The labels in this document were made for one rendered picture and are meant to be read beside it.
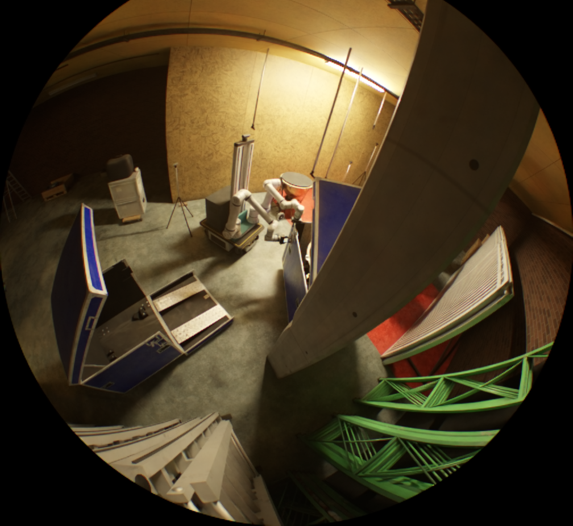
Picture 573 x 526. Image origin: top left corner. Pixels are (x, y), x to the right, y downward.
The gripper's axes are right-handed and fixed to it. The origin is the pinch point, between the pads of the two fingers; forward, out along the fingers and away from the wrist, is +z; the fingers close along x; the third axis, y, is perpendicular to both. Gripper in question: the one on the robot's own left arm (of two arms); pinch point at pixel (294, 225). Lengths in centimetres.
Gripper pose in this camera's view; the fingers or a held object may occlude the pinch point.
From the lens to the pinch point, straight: 250.9
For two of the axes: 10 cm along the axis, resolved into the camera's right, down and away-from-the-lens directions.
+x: 9.7, 0.9, 2.1
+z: -2.2, 5.7, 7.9
